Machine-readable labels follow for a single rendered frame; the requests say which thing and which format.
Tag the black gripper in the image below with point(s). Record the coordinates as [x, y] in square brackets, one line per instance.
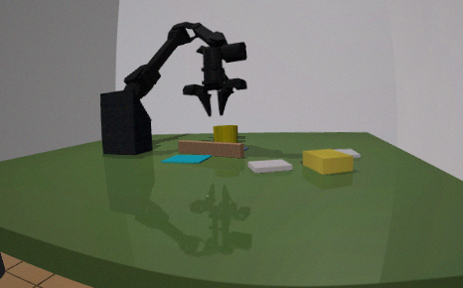
[213, 79]

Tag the yellow rectangular block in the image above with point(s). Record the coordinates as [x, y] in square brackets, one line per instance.
[328, 161]

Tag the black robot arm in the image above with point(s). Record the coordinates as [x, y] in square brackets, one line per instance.
[143, 78]

